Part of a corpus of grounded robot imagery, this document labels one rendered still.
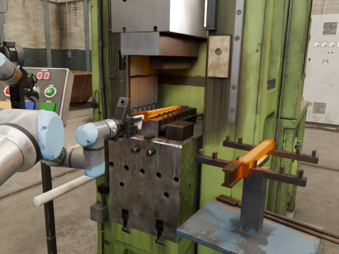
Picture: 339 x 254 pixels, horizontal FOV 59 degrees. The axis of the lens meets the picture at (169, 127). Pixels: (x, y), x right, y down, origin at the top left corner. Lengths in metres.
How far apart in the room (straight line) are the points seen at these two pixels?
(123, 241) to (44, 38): 9.62
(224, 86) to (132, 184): 0.60
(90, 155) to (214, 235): 0.49
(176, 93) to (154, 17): 0.62
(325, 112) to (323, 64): 0.89
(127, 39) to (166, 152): 0.52
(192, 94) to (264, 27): 0.64
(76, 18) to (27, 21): 1.47
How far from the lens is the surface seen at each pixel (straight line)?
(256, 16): 1.30
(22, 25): 10.43
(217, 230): 1.04
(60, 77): 1.57
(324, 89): 6.38
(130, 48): 1.36
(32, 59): 10.53
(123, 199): 1.47
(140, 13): 1.34
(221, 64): 1.29
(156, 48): 1.29
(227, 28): 1.32
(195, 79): 1.73
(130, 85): 1.57
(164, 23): 1.28
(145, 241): 1.50
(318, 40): 6.39
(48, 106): 1.52
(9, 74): 1.21
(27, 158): 0.70
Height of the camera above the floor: 1.26
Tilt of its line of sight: 13 degrees down
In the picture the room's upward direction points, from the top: 1 degrees clockwise
